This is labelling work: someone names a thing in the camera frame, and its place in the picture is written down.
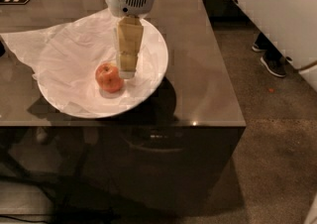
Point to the dark sneaker front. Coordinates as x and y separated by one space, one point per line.
274 67

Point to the white bowl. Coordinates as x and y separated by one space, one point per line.
155 59

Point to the dark sneaker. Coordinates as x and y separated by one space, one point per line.
256 48
274 67

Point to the red apple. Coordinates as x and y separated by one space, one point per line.
107 77

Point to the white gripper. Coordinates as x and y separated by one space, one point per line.
129 30

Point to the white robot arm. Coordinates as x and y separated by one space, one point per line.
274 13

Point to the person's dark trouser legs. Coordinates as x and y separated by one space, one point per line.
271 52

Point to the dark glass table cabinet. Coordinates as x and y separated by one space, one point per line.
69 152

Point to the dark sneaker rear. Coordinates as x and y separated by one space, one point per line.
256 48

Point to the white tissue paper sheet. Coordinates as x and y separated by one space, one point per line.
72 56

